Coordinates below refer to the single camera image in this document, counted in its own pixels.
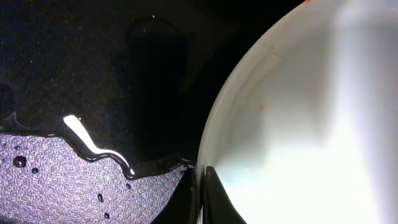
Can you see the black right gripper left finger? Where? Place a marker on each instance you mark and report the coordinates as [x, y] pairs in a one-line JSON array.
[[182, 205]]

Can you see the round black tray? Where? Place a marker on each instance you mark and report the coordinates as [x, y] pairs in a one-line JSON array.
[[103, 103]]

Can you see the mint green plate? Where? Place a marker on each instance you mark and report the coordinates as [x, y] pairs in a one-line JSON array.
[[304, 130]]

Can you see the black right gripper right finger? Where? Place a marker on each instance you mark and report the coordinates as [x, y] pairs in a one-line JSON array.
[[217, 207]]

